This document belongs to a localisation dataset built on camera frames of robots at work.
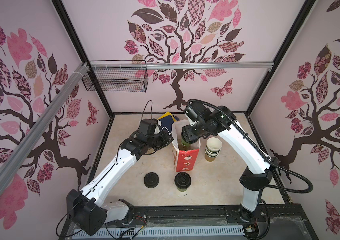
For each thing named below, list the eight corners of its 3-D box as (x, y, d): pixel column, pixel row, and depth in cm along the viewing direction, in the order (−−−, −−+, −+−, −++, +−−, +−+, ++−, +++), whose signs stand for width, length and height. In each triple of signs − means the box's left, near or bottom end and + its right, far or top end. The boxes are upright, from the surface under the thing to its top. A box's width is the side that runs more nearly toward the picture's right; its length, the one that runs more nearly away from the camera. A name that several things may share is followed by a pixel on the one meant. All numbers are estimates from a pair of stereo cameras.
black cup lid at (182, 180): (174, 194, 82) (174, 187, 73) (174, 179, 87) (174, 172, 78) (190, 194, 82) (191, 187, 73) (189, 179, 87) (190, 172, 78)
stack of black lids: (143, 188, 85) (142, 186, 83) (145, 174, 90) (144, 172, 88) (158, 188, 85) (157, 186, 83) (159, 174, 90) (158, 172, 88)
